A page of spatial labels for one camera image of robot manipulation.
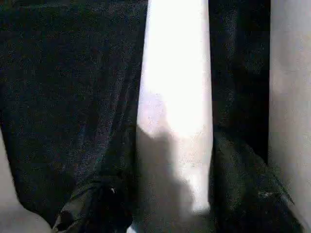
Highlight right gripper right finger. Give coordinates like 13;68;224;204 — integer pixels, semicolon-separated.
210;132;304;233

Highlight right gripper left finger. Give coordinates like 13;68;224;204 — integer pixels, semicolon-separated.
60;128;209;233

